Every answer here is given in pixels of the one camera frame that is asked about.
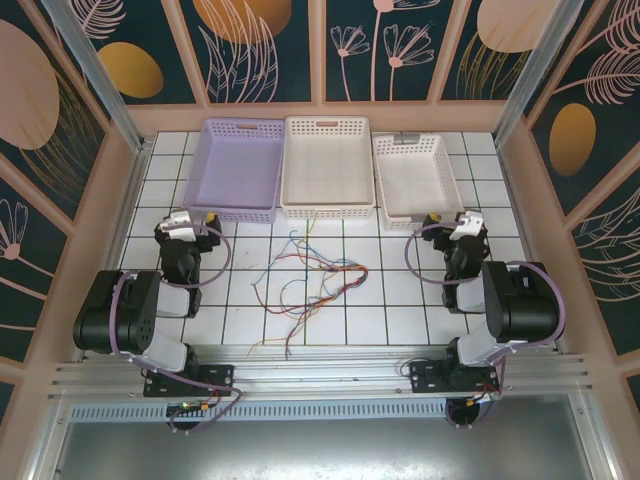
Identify small white plastic basket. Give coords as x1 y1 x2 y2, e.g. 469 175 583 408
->
371 132 465 233

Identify purple plastic basket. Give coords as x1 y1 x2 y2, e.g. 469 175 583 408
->
178 117 287 224

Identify red cable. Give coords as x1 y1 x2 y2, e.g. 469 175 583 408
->
249 252 370 359

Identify light blue cable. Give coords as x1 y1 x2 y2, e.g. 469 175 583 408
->
282 257 362 314

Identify green cable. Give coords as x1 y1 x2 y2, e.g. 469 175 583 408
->
291 229 310 346

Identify yellow cable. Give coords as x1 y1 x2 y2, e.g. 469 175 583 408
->
289 212 320 351

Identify dark blue cable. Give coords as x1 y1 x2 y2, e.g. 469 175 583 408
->
279 232 364 301

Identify large white plastic basket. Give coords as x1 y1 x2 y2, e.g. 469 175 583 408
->
279 115 376 221

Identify orange cable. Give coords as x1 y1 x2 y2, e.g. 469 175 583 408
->
248 267 370 359

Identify grey metal panel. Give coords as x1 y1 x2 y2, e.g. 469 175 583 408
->
29 399 616 480

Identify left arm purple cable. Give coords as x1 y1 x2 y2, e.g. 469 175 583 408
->
110 223 245 435

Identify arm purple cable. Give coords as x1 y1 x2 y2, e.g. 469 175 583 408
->
110 223 245 435
405 223 567 430

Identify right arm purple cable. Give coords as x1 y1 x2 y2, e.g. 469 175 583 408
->
405 223 567 430

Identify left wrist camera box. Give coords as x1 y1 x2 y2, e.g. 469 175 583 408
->
162 210 194 240

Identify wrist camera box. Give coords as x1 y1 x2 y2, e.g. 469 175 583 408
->
452 210 485 240
162 210 194 240

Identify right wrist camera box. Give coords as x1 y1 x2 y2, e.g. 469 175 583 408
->
452 210 485 240

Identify aluminium side rail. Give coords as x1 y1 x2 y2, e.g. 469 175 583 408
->
77 138 151 362
493 133 532 266

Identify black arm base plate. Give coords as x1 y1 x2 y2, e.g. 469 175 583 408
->
408 360 501 396
143 363 236 399

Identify aluminium mounting rail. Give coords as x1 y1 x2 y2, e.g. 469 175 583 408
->
47 344 596 401

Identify aluminium frame post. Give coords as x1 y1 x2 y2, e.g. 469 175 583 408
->
492 0 574 146
39 0 146 154

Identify perforated metal cable tray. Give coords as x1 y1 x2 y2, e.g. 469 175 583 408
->
69 403 451 421

